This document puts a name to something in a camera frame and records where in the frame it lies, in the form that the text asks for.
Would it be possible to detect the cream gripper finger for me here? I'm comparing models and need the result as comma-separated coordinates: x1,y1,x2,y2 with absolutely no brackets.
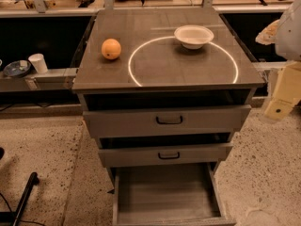
255,20,278,45

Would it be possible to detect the grey drawer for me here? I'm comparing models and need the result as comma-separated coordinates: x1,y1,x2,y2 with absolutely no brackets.
99,143,233,168
84,105,251,138
113,163,236,226

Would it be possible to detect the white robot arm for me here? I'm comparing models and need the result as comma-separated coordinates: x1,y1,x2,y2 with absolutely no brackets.
255,0,301,61

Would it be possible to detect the grey drawer cabinet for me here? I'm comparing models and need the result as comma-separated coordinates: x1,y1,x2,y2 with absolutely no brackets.
71,7,267,226

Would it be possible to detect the white bowl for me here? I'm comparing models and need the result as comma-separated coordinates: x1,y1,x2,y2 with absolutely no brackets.
174,25,214,50

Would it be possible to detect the orange fruit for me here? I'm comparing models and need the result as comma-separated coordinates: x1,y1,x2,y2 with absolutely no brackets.
102,39,121,60

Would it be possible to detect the white paper cup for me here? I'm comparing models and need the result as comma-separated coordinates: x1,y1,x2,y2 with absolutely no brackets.
28,54,48,73

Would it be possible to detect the dark round plate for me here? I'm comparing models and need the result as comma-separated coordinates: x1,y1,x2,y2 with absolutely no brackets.
4,60,31,78

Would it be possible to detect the black stand leg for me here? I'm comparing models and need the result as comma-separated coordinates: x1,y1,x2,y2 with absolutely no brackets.
0,172,40,226

